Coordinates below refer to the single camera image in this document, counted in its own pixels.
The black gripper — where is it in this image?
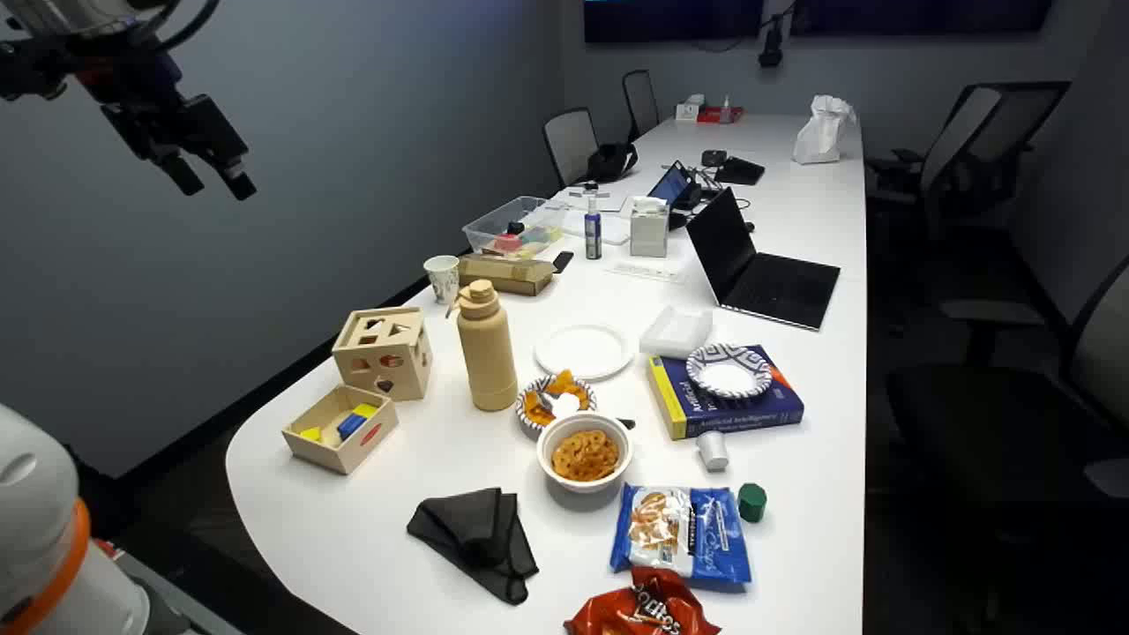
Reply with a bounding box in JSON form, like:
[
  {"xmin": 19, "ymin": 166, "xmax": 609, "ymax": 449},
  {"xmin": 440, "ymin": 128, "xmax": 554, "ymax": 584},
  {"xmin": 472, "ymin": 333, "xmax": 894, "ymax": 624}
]
[{"xmin": 103, "ymin": 95, "xmax": 259, "ymax": 201}]

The dark grey towel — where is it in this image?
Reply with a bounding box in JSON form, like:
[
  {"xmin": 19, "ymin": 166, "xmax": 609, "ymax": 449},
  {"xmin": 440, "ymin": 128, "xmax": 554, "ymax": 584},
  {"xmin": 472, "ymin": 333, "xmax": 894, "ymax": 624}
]
[{"xmin": 406, "ymin": 487, "xmax": 540, "ymax": 607}]

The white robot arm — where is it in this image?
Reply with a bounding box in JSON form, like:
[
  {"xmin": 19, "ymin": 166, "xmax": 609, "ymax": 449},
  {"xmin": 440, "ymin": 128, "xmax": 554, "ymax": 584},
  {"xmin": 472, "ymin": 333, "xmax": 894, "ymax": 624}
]
[{"xmin": 0, "ymin": 0, "xmax": 254, "ymax": 635}]

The wooden shape sorter cube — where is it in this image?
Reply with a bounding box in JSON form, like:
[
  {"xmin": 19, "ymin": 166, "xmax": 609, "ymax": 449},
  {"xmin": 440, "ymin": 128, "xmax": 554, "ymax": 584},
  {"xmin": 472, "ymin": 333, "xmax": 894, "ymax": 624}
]
[{"xmin": 331, "ymin": 308, "xmax": 431, "ymax": 402}]

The wooden tray with blocks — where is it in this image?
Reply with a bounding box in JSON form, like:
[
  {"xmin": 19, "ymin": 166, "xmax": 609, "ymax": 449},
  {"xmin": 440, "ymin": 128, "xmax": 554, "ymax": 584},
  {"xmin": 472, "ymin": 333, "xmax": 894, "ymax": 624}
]
[{"xmin": 284, "ymin": 386, "xmax": 398, "ymax": 477}]

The clear plastic bin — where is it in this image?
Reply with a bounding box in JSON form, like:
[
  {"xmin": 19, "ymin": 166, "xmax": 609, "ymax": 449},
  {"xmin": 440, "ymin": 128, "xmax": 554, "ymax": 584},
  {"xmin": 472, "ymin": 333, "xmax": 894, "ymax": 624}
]
[{"xmin": 461, "ymin": 195, "xmax": 565, "ymax": 262}]

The brown cardboard box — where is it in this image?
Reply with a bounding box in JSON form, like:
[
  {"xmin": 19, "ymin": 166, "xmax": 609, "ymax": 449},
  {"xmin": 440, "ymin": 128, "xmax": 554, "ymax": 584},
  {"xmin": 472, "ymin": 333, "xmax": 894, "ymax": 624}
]
[{"xmin": 459, "ymin": 254, "xmax": 554, "ymax": 296}]

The beige water bottle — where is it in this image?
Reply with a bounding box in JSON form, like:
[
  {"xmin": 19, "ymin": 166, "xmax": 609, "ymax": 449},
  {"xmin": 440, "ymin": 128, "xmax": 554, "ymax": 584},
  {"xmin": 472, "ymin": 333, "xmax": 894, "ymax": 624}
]
[{"xmin": 457, "ymin": 280, "xmax": 520, "ymax": 412}]

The grey office chair near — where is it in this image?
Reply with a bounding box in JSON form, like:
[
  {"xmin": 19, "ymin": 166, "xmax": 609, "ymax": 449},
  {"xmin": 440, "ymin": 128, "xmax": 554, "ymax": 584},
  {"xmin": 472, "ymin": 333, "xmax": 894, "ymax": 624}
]
[{"xmin": 545, "ymin": 109, "xmax": 595, "ymax": 185}]

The grey office chair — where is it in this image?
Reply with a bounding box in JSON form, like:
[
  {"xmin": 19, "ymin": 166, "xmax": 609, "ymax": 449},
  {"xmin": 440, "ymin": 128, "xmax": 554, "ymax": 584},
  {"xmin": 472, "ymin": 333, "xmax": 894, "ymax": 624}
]
[
  {"xmin": 622, "ymin": 71, "xmax": 659, "ymax": 138},
  {"xmin": 545, "ymin": 109, "xmax": 595, "ymax": 185}
]

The small spray bottle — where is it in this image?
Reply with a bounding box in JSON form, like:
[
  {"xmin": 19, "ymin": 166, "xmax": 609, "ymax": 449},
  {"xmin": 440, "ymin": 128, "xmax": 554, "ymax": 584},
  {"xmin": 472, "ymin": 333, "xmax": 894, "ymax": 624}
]
[{"xmin": 584, "ymin": 213, "xmax": 605, "ymax": 262}]

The black headphones bag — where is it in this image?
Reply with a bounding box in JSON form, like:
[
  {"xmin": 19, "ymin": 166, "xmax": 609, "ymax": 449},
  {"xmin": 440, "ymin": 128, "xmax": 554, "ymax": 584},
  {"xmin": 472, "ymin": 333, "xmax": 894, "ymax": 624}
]
[{"xmin": 591, "ymin": 145, "xmax": 639, "ymax": 185}]

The small bowl of chips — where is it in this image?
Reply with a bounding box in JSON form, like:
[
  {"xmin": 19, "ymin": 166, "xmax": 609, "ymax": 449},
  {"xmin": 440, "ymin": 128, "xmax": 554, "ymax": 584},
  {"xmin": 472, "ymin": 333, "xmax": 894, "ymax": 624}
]
[{"xmin": 515, "ymin": 370, "xmax": 595, "ymax": 436}]

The white paper plate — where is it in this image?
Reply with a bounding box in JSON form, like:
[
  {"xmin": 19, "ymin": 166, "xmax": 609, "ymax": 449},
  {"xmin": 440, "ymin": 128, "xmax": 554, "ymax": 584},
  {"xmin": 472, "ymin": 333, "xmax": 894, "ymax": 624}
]
[{"xmin": 532, "ymin": 325, "xmax": 631, "ymax": 380}]

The grey office chair far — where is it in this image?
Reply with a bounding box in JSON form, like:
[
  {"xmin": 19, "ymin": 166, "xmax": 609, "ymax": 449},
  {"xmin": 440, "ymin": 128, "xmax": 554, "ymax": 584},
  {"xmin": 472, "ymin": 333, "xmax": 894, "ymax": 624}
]
[{"xmin": 622, "ymin": 71, "xmax": 659, "ymax": 138}]

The white tissue box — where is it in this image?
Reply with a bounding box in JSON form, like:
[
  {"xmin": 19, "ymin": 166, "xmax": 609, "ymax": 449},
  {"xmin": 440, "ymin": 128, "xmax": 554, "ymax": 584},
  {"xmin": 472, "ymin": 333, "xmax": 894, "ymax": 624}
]
[{"xmin": 627, "ymin": 199, "xmax": 667, "ymax": 259}]

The white bowl of cereal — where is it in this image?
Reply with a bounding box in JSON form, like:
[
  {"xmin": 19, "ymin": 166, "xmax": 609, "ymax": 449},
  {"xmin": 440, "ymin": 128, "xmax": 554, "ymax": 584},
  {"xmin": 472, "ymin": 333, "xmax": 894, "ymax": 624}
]
[{"xmin": 538, "ymin": 412, "xmax": 631, "ymax": 503}]

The blue screen tablet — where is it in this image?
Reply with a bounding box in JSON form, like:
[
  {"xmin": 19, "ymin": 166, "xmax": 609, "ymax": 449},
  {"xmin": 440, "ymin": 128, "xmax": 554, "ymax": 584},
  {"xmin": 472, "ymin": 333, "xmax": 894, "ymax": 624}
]
[{"xmin": 654, "ymin": 163, "xmax": 701, "ymax": 213}]

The white foam container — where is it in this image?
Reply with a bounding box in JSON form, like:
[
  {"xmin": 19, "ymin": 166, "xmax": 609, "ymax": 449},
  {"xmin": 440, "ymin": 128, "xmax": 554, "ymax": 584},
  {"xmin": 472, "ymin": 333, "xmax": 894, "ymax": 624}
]
[{"xmin": 639, "ymin": 308, "xmax": 713, "ymax": 357}]

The red white box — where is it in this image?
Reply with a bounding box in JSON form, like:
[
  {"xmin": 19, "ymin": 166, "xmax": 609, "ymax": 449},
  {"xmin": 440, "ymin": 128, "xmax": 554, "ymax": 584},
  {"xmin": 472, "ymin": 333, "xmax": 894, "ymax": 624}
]
[{"xmin": 673, "ymin": 95, "xmax": 745, "ymax": 123}]

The black small device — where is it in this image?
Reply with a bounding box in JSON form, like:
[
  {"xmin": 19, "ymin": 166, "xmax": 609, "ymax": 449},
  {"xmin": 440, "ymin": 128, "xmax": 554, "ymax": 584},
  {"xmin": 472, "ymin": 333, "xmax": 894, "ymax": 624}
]
[{"xmin": 701, "ymin": 147, "xmax": 761, "ymax": 188}]

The blue yellow book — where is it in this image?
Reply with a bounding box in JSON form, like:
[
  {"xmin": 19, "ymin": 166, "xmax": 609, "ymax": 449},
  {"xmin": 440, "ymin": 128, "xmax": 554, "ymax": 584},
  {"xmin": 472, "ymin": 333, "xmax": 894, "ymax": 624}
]
[{"xmin": 645, "ymin": 344, "xmax": 805, "ymax": 442}]

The small white cylinder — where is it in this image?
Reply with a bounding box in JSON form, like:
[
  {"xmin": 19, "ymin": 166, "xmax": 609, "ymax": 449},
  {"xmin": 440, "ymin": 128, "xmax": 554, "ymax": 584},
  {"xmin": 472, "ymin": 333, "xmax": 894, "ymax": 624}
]
[{"xmin": 700, "ymin": 432, "xmax": 731, "ymax": 471}]

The black open laptop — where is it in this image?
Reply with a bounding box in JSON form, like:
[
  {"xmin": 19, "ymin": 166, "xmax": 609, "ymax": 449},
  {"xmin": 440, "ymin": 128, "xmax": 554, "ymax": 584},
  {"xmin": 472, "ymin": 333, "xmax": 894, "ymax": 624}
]
[{"xmin": 689, "ymin": 192, "xmax": 840, "ymax": 327}]

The blue white snack bag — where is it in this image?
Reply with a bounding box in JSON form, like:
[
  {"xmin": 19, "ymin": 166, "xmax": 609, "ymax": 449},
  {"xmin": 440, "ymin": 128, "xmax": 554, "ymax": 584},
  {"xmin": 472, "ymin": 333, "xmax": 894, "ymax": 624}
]
[{"xmin": 609, "ymin": 484, "xmax": 751, "ymax": 593}]

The red orange snack bag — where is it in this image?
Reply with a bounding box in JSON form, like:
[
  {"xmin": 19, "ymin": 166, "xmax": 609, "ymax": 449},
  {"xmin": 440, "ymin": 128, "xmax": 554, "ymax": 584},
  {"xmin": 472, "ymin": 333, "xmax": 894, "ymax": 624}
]
[{"xmin": 565, "ymin": 564, "xmax": 719, "ymax": 635}]

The green bottle cap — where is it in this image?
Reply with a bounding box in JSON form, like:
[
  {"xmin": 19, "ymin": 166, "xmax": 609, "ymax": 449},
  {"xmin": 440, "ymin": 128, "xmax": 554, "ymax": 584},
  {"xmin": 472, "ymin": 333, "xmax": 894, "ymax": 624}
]
[{"xmin": 739, "ymin": 484, "xmax": 771, "ymax": 521}]

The black office chair right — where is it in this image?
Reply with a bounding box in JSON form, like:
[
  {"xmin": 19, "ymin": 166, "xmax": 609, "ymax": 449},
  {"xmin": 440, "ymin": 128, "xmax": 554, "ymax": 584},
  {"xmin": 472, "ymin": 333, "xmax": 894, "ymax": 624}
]
[{"xmin": 867, "ymin": 81, "xmax": 1068, "ymax": 254}]

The black office chair foreground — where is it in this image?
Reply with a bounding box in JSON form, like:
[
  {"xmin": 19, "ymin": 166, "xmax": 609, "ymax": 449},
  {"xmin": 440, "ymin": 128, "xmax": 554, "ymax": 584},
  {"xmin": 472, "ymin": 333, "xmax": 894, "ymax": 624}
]
[{"xmin": 887, "ymin": 262, "xmax": 1129, "ymax": 530}]

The wall monitor left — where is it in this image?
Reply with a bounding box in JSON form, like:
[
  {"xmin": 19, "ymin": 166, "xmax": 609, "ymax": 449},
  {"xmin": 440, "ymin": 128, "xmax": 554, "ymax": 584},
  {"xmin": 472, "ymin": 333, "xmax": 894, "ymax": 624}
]
[{"xmin": 584, "ymin": 0, "xmax": 761, "ymax": 41}]

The wall monitor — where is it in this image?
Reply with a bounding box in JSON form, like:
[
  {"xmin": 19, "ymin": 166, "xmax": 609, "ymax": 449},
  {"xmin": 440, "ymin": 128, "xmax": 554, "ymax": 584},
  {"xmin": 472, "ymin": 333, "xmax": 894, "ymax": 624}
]
[
  {"xmin": 584, "ymin": 0, "xmax": 761, "ymax": 41},
  {"xmin": 791, "ymin": 0, "xmax": 1055, "ymax": 35}
]

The black webcam on wall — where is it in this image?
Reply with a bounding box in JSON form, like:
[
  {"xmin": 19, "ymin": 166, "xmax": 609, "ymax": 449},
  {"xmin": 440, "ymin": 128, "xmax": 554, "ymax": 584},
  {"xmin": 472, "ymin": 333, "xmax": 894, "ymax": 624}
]
[{"xmin": 759, "ymin": 0, "xmax": 793, "ymax": 71}]

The wall monitor right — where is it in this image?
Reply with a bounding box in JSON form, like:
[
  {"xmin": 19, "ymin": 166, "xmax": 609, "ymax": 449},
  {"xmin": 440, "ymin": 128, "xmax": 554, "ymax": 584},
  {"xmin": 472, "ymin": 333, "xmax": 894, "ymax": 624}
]
[{"xmin": 791, "ymin": 0, "xmax": 1055, "ymax": 35}]

